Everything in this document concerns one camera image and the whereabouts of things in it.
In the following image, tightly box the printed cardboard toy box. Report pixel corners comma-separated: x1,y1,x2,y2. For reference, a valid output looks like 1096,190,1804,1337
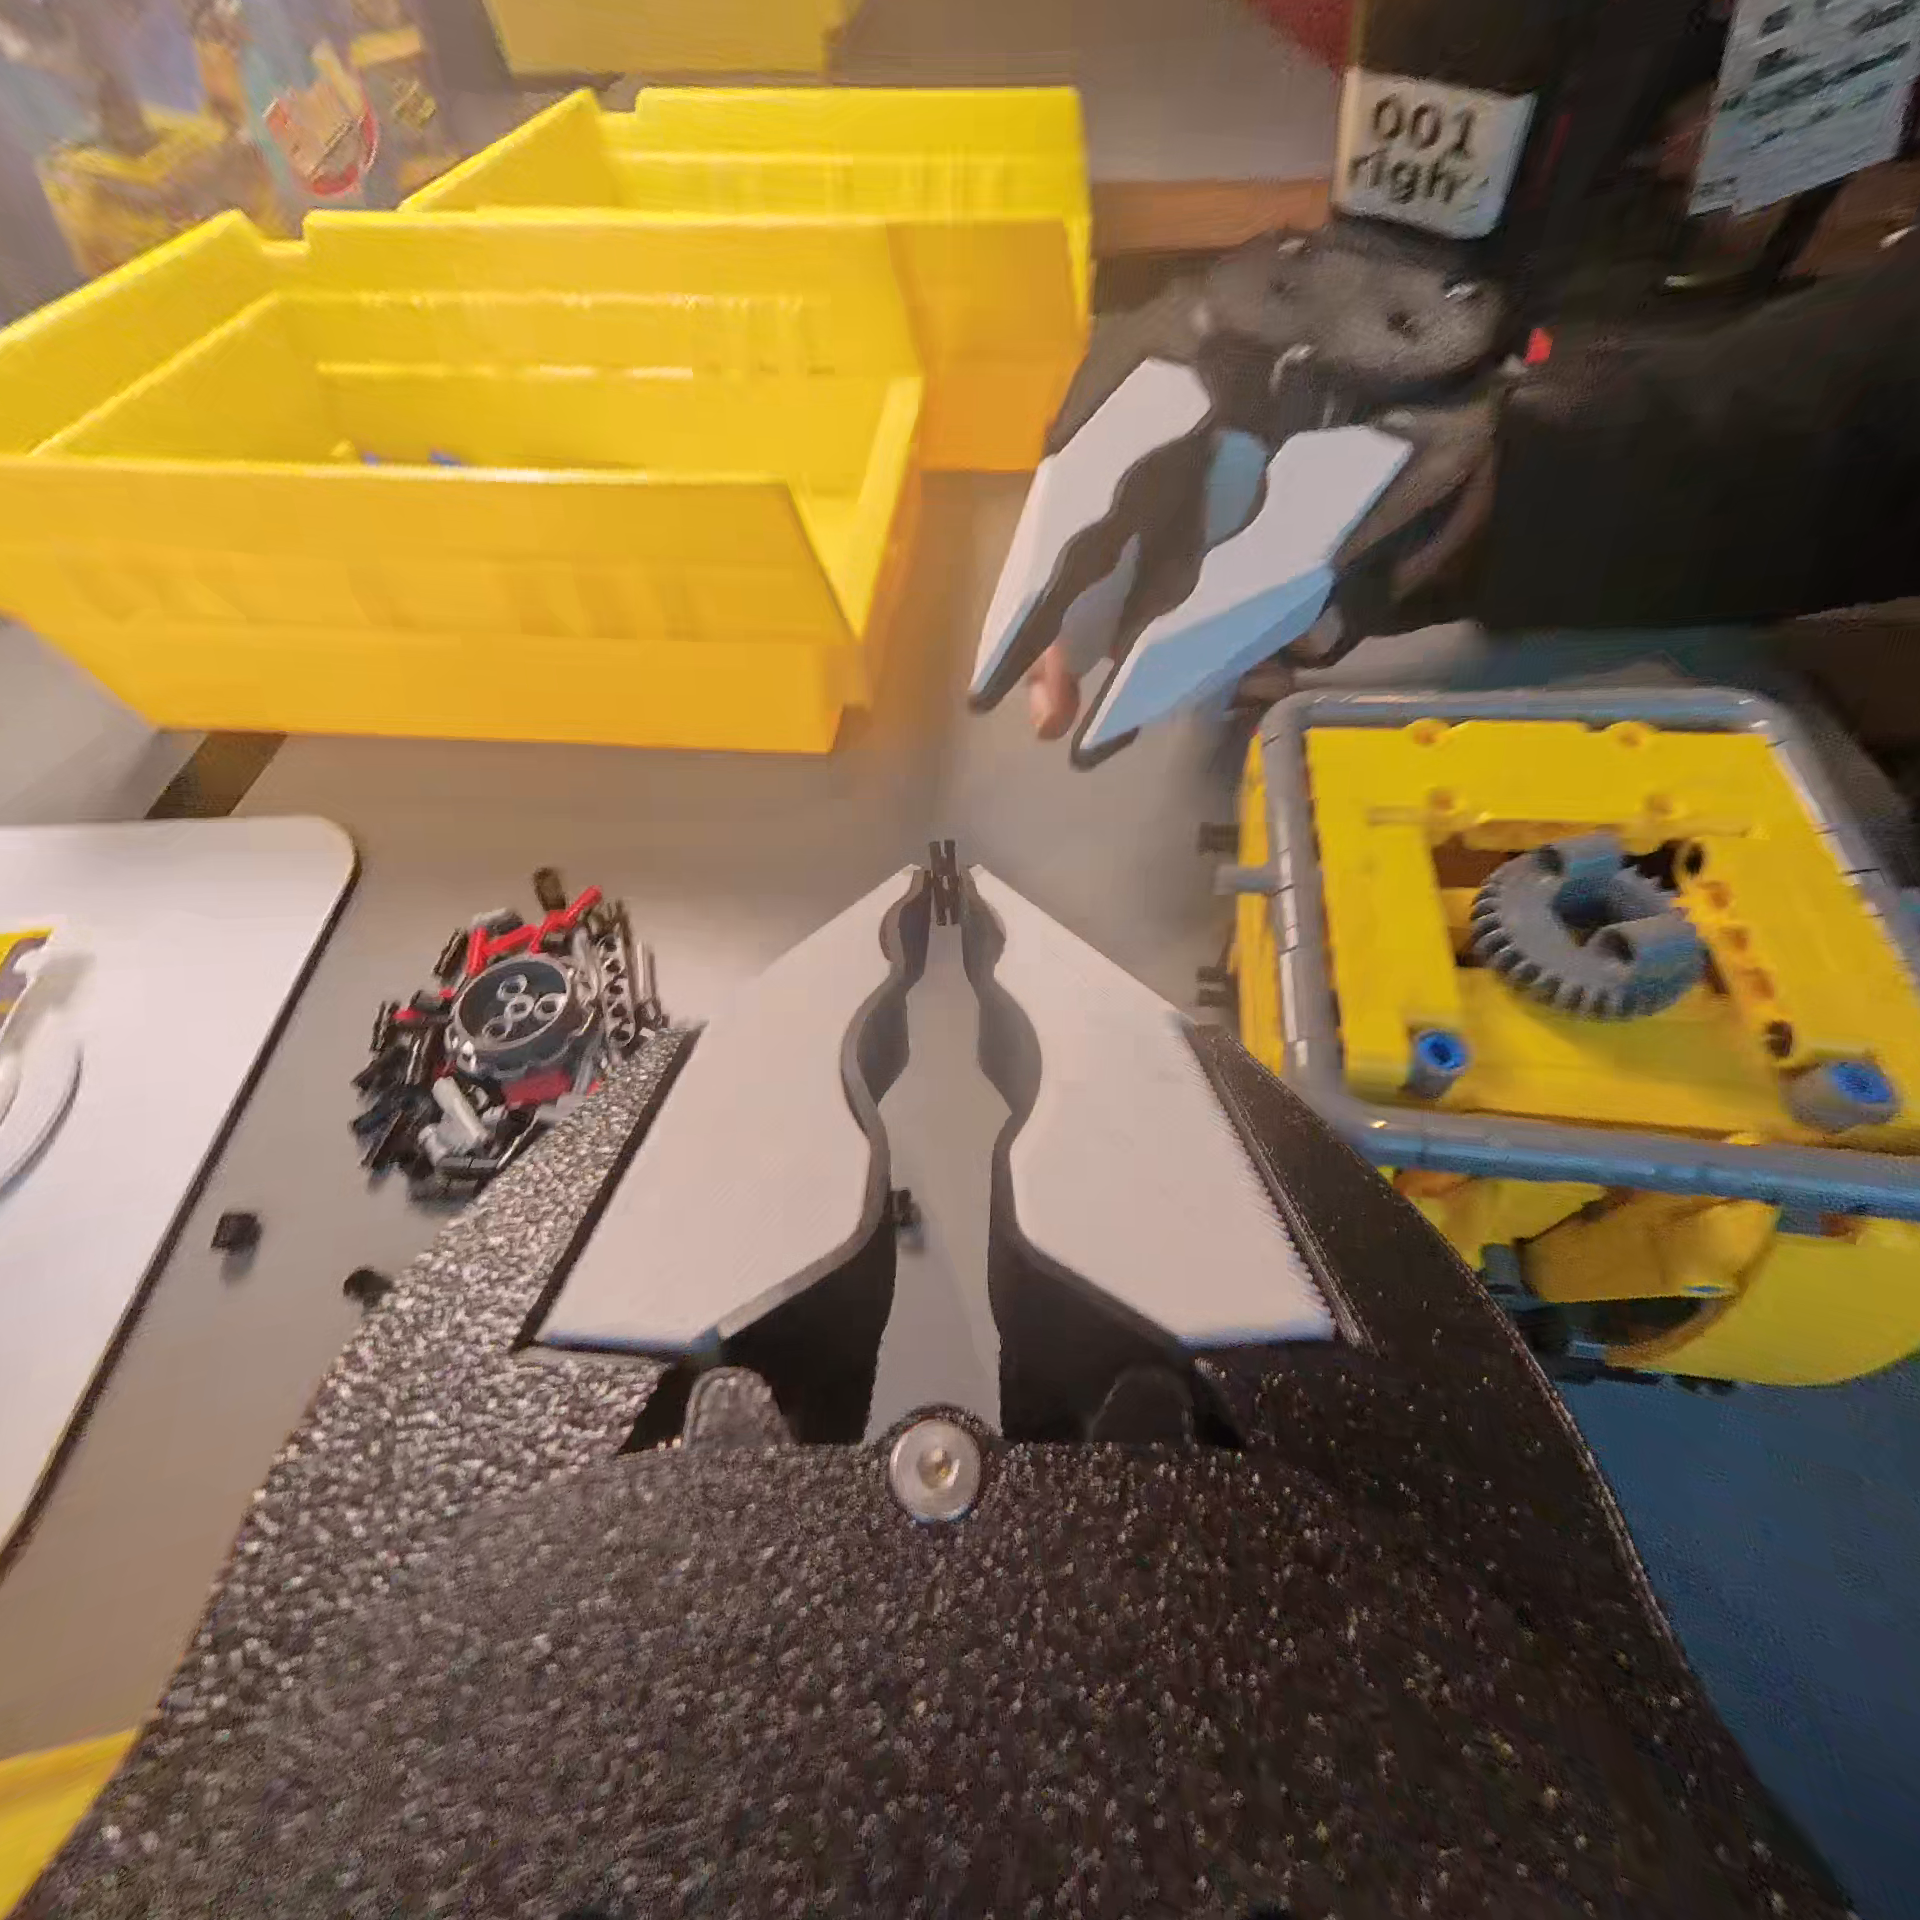
0,0,495,291

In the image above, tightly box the yellow toy brick vehicle model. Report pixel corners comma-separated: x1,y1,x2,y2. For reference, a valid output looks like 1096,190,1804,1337
1209,684,1920,1388

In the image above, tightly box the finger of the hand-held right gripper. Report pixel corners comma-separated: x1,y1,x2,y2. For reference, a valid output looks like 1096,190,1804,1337
970,360,1221,717
1076,422,1413,760

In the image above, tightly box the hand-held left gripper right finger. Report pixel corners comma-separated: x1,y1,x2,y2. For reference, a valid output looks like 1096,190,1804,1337
962,876,1339,1415

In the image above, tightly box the yellow printed sticker sheet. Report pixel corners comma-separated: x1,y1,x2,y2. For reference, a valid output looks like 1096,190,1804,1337
0,920,85,1208

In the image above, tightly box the yellow storage bin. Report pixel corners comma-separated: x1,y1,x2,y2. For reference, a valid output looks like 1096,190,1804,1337
0,208,927,754
402,84,1096,473
480,0,856,81

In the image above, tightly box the grey desk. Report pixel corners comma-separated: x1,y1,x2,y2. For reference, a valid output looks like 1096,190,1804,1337
0,0,1920,1771

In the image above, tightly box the white book stand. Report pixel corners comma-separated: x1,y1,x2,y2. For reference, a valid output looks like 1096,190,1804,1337
0,813,352,1562

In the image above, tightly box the pile of black brick parts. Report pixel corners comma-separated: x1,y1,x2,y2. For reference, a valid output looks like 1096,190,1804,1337
352,876,672,1184

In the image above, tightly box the blue storage bin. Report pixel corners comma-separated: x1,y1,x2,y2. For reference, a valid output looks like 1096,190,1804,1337
1559,1363,1920,1920

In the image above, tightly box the person's right forearm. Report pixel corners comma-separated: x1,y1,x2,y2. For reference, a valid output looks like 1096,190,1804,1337
1334,227,1920,636

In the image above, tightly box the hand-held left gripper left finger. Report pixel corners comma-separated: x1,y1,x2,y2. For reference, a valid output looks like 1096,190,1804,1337
529,864,954,1388

